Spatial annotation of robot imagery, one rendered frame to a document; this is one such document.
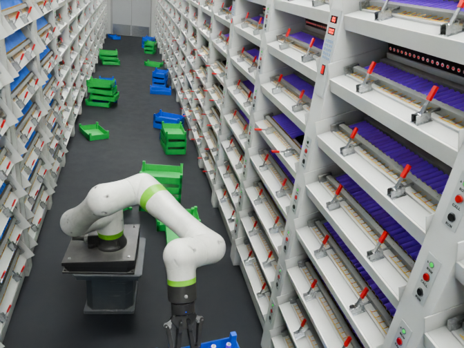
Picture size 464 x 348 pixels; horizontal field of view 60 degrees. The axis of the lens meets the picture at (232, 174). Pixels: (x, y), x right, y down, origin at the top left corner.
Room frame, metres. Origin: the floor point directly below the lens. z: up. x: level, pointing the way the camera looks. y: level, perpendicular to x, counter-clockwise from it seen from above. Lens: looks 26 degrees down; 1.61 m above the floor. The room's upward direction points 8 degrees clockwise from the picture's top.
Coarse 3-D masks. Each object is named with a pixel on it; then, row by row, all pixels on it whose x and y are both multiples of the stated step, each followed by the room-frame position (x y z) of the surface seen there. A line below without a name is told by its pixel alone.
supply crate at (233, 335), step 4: (232, 332) 1.05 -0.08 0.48; (232, 336) 1.03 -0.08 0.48; (236, 336) 1.04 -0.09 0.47; (212, 340) 1.02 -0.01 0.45; (216, 340) 1.03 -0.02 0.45; (220, 340) 1.03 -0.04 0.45; (224, 340) 1.04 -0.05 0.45; (228, 340) 1.05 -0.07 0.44; (232, 340) 1.03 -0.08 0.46; (204, 344) 1.01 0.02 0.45; (208, 344) 1.02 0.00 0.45; (212, 344) 1.02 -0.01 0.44; (216, 344) 1.03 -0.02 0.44; (220, 344) 1.03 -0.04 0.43; (224, 344) 1.04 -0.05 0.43; (232, 344) 1.04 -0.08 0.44; (236, 344) 1.03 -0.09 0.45
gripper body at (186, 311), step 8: (176, 304) 0.94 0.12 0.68; (184, 304) 0.94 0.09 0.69; (192, 304) 0.96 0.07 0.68; (176, 312) 0.93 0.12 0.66; (184, 312) 0.93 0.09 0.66; (192, 312) 0.95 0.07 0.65; (176, 320) 0.93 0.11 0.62; (184, 320) 0.94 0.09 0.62; (192, 320) 0.95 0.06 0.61; (184, 328) 0.93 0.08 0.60
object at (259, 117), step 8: (264, 112) 2.04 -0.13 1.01; (272, 112) 2.05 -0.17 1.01; (280, 112) 2.06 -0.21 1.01; (256, 120) 2.03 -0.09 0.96; (264, 120) 2.02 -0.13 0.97; (264, 128) 1.92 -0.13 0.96; (264, 136) 1.87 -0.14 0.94; (272, 136) 1.82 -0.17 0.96; (272, 144) 1.74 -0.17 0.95; (280, 144) 1.72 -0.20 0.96; (280, 160) 1.65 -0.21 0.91; (288, 160) 1.56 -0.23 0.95; (296, 160) 1.55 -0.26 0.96; (288, 168) 1.55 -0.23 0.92; (296, 168) 1.45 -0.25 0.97
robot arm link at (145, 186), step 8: (136, 176) 1.40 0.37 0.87; (144, 176) 1.41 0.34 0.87; (152, 176) 1.44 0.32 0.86; (136, 184) 1.36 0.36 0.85; (144, 184) 1.36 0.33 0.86; (152, 184) 1.36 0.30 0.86; (160, 184) 1.39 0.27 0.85; (136, 192) 1.34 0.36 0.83; (144, 192) 1.33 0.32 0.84; (152, 192) 1.32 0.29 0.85; (136, 200) 1.34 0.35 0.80; (144, 200) 1.31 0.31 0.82; (144, 208) 1.31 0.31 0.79
